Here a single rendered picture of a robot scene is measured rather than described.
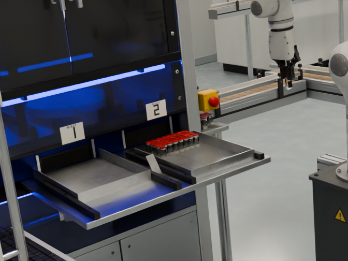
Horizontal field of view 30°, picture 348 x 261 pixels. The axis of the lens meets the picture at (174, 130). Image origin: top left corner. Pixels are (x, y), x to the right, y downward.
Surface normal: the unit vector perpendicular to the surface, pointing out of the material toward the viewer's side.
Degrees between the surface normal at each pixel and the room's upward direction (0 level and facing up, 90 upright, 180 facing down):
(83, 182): 0
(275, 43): 95
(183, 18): 90
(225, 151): 0
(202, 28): 90
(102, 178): 0
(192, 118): 90
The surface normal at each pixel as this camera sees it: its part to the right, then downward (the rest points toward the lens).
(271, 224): -0.11, -0.95
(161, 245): 0.58, 0.18
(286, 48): -0.72, 0.33
